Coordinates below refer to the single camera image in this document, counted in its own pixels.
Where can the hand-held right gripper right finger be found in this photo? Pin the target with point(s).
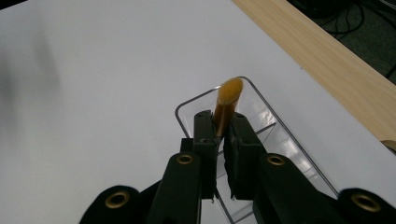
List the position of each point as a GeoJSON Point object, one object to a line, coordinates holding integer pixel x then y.
{"type": "Point", "coordinates": [243, 155]}

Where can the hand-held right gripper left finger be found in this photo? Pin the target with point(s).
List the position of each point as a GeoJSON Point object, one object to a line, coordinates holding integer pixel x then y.
{"type": "Point", "coordinates": [205, 146]}

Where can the clear plastic organizer box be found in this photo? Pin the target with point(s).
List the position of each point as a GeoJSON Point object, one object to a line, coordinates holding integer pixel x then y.
{"type": "Point", "coordinates": [289, 149]}

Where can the orange cylindrical stick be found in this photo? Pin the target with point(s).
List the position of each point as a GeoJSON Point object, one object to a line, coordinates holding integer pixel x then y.
{"type": "Point", "coordinates": [229, 93]}

